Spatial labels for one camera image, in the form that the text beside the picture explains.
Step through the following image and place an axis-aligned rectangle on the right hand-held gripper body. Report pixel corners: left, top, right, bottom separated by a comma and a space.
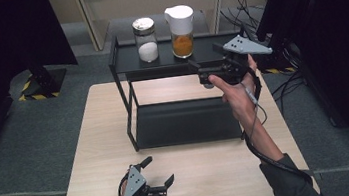
194, 31, 277, 90

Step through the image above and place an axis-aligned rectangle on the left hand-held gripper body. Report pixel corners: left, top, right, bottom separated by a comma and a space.
113, 161, 169, 196

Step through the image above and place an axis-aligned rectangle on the white-lid jar of orange powder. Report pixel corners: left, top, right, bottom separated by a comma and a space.
162, 3, 200, 61

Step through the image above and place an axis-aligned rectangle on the metal-lid glass jar white powder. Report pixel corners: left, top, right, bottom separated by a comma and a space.
130, 15, 161, 65

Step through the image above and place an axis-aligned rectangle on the black two-tier metal rack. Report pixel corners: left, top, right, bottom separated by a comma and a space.
105, 20, 262, 154

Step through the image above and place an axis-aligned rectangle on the person's right hand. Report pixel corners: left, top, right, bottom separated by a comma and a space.
206, 53, 266, 125

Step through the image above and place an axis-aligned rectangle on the yellow black striped floor tape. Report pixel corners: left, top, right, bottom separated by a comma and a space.
261, 64, 296, 77

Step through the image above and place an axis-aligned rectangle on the black stand base striped tape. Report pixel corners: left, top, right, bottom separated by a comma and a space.
14, 62, 71, 103

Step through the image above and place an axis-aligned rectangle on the black floor cable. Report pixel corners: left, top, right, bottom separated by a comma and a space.
219, 0, 268, 34
268, 69, 310, 117

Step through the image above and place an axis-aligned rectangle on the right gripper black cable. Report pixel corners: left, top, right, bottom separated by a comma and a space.
233, 61, 317, 194

